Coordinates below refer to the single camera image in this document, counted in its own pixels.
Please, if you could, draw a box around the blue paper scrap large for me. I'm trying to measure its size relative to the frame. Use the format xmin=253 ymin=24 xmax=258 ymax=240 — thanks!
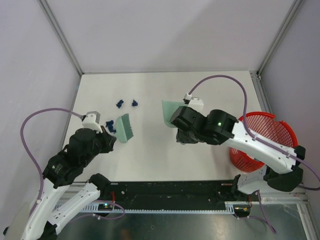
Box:
xmin=105 ymin=120 xmax=117 ymax=134

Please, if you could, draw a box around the green hand brush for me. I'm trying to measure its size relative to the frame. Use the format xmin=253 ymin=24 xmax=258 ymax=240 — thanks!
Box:
xmin=115 ymin=113 xmax=134 ymax=144

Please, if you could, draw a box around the green dustpan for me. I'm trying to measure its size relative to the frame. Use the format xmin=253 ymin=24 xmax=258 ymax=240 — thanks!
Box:
xmin=161 ymin=100 xmax=185 ymax=128

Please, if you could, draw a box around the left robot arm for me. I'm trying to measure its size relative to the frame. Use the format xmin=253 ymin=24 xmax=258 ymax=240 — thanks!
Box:
xmin=3 ymin=128 xmax=117 ymax=240

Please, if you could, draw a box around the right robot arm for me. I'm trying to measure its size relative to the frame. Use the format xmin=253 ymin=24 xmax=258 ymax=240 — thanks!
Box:
xmin=169 ymin=106 xmax=305 ymax=201

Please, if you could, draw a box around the blue paper scrap left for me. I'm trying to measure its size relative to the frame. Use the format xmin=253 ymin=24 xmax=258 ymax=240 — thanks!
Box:
xmin=116 ymin=99 xmax=124 ymax=109

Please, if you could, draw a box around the blue paper scrap middle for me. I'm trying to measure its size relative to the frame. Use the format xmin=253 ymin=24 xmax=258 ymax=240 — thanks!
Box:
xmin=131 ymin=99 xmax=139 ymax=107

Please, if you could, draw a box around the red mesh basket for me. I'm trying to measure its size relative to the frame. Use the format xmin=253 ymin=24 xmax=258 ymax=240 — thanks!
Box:
xmin=229 ymin=111 xmax=298 ymax=173

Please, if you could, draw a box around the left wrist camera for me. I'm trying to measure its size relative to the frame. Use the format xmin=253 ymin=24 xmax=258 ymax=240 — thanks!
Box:
xmin=81 ymin=111 xmax=102 ymax=133

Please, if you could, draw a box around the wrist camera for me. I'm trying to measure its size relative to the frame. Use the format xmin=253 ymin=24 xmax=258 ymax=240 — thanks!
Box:
xmin=81 ymin=111 xmax=102 ymax=133
xmin=183 ymin=93 xmax=204 ymax=112

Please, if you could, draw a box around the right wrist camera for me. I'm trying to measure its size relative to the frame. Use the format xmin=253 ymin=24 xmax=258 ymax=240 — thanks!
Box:
xmin=183 ymin=93 xmax=204 ymax=112

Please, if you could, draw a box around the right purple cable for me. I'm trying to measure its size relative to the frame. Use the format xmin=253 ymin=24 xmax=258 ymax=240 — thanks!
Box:
xmin=188 ymin=74 xmax=320 ymax=191

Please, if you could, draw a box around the purple cable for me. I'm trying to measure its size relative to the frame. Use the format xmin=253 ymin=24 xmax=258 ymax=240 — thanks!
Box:
xmin=20 ymin=107 xmax=85 ymax=213
xmin=188 ymin=74 xmax=320 ymax=191

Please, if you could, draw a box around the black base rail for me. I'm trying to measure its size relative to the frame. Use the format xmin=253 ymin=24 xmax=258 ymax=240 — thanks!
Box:
xmin=94 ymin=179 xmax=261 ymax=213

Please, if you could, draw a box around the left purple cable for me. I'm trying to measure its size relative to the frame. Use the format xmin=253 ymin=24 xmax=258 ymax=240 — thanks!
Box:
xmin=20 ymin=107 xmax=85 ymax=213

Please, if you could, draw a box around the white cable duct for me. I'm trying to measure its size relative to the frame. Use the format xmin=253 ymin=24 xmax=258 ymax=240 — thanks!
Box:
xmin=72 ymin=201 xmax=251 ymax=216

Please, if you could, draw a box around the left aluminium frame post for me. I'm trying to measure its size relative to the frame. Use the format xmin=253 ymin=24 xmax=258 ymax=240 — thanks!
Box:
xmin=37 ymin=0 xmax=84 ymax=76

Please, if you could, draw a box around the aluminium frame post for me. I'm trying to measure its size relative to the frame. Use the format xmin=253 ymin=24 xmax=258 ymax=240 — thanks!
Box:
xmin=256 ymin=0 xmax=306 ymax=78
xmin=37 ymin=0 xmax=84 ymax=76

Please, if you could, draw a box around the right aluminium frame post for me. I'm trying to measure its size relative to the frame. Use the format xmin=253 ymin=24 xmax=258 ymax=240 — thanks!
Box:
xmin=256 ymin=0 xmax=306 ymax=78

